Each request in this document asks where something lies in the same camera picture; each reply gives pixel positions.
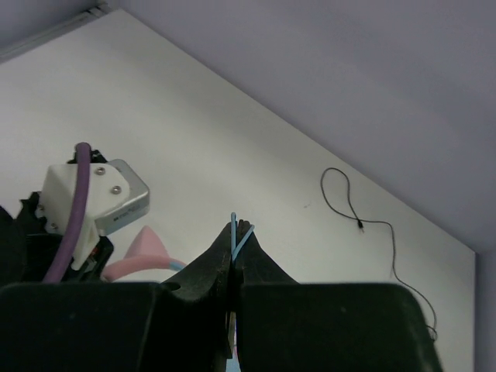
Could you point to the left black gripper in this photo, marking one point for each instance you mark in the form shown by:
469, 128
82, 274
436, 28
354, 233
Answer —
28, 248

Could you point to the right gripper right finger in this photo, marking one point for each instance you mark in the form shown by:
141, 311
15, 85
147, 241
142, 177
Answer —
282, 325

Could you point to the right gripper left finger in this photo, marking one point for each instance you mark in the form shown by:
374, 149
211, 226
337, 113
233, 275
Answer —
181, 324

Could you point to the blue pink cat-ear headphones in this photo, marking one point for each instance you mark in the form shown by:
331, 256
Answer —
146, 252

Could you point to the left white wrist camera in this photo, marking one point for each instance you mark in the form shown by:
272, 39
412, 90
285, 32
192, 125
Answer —
117, 196

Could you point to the aluminium rail left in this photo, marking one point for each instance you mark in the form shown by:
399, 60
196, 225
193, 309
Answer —
26, 25

